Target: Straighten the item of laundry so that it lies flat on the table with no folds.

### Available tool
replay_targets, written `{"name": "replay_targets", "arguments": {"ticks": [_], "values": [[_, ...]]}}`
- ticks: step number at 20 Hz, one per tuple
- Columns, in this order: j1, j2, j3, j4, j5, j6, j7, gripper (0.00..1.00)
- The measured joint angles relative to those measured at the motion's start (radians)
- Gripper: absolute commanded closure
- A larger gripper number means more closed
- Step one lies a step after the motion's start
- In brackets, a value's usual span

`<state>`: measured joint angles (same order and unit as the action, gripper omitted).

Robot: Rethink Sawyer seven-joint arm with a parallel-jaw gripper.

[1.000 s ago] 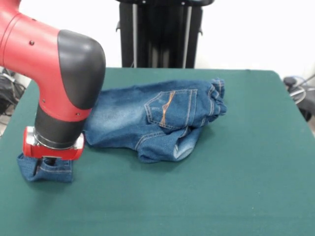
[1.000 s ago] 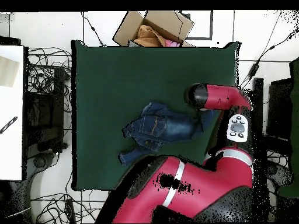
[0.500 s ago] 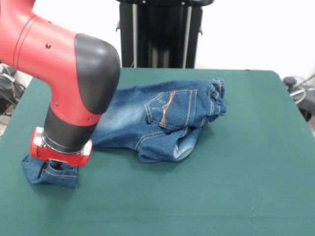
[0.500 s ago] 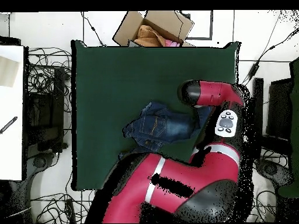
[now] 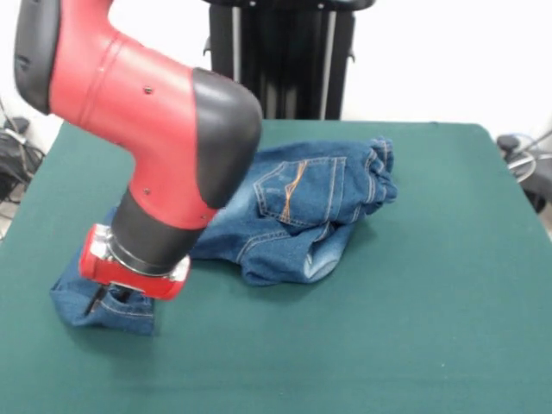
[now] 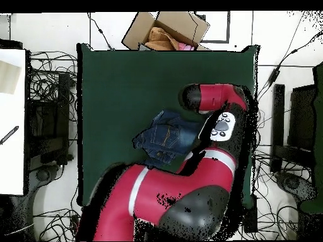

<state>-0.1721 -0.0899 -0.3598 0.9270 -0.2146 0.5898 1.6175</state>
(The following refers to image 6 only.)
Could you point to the blue denim jeans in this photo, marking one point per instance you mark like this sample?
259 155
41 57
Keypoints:
166 136

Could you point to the white desk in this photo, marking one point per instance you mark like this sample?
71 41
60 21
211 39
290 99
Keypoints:
12 163

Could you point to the grey cloth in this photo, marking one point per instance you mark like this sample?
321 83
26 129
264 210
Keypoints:
143 47

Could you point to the orange towel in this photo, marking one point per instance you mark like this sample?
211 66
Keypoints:
159 40

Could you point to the black flat panel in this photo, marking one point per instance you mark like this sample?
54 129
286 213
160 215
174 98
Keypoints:
301 118

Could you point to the black upright bar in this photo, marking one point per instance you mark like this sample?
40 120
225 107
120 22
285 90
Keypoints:
278 121

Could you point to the black ribbed strip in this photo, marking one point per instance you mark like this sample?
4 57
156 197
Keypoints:
10 134

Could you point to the black power strip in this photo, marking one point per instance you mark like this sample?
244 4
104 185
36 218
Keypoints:
252 221

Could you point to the pink cloth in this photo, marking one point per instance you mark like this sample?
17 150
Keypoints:
185 47

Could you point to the black metal stand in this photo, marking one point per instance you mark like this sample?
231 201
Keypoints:
63 100

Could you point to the beige box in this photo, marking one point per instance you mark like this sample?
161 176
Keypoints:
8 78

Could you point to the dark green table cloth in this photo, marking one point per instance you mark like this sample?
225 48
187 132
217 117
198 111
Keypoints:
121 88

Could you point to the grey chair base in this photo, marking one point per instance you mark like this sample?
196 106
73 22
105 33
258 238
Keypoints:
43 174

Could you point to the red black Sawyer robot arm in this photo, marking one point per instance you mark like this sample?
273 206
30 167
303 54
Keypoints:
164 186

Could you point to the brown cardboard box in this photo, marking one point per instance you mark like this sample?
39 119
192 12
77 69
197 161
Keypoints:
136 32

